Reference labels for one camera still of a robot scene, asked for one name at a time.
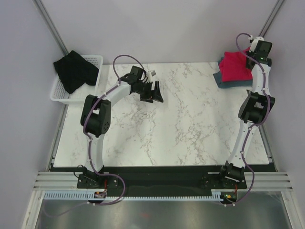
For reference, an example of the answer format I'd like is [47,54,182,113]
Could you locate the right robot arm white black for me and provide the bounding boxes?
[218,37,275,188]

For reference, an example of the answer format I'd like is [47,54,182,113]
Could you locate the white perforated plastic basket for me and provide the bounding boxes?
[49,54,104,104]

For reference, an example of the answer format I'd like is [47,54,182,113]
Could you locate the red t shirt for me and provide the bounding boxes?
[219,52,252,83]

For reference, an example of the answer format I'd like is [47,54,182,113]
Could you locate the left aluminium corner rail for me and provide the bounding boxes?
[33,0,69,55]

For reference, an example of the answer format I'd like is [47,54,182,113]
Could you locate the black t shirt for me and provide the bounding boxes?
[53,51,99,94]

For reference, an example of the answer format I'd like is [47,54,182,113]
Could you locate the aluminium corner rail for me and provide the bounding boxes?
[33,0,69,55]
[259,0,286,37]

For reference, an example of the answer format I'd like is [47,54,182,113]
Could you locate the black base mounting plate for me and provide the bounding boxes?
[77,166,247,196]

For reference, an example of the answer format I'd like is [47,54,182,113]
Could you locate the right aluminium corner rail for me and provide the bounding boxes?
[259,0,286,37]

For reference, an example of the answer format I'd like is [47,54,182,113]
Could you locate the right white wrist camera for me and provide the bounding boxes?
[249,35,264,52]

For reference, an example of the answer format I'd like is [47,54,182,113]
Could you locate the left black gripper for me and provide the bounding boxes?
[134,81,163,104]

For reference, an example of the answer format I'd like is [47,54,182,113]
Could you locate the light blue cable duct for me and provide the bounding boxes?
[43,190,237,201]

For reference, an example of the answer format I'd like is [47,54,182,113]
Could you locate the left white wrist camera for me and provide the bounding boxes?
[146,70,156,83]

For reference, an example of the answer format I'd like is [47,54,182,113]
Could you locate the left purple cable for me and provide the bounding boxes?
[42,54,145,218]

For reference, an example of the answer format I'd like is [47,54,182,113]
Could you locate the blue folded t shirt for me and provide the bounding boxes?
[213,57,253,89]

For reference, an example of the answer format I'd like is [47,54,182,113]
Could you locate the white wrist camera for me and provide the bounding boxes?
[249,35,264,52]
[146,70,156,83]

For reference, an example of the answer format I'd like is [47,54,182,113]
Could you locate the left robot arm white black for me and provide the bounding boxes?
[80,66,164,187]

